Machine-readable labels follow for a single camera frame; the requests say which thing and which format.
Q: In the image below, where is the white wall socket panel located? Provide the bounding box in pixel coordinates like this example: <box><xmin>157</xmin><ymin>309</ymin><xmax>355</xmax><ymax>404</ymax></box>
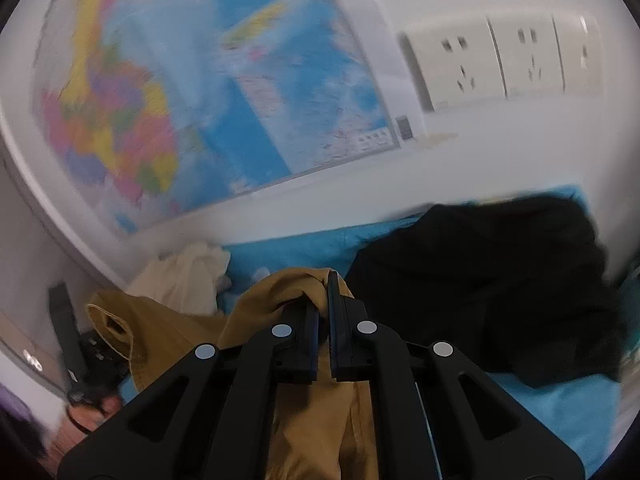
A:
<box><xmin>401</xmin><ymin>9</ymin><xmax>603</xmax><ymax>110</ymax></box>

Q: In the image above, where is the person's left hand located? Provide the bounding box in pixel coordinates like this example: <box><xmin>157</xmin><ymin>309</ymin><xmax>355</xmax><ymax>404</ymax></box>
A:
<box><xmin>65</xmin><ymin>394</ymin><xmax>124</xmax><ymax>434</ymax></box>

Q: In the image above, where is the grey wardrobe door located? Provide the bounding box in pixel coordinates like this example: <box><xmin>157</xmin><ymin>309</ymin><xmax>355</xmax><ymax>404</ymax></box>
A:
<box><xmin>1</xmin><ymin>167</ymin><xmax>98</xmax><ymax>398</ymax></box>

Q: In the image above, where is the black garment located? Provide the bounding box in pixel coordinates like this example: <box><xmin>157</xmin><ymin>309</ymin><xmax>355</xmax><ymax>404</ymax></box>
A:
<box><xmin>345</xmin><ymin>195</ymin><xmax>626</xmax><ymax>388</ymax></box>

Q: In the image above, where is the cream folded garment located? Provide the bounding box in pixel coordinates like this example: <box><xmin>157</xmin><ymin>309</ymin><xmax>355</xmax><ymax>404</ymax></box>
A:
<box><xmin>125</xmin><ymin>242</ymin><xmax>231</xmax><ymax>316</ymax></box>

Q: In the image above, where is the mustard brown shirt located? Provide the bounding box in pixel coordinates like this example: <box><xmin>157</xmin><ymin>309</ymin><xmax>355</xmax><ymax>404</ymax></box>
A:
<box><xmin>86</xmin><ymin>268</ymin><xmax>378</xmax><ymax>479</ymax></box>

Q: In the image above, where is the colourful wall map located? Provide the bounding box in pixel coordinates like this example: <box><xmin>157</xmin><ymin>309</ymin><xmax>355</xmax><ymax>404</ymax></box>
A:
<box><xmin>32</xmin><ymin>0</ymin><xmax>421</xmax><ymax>235</ymax></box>

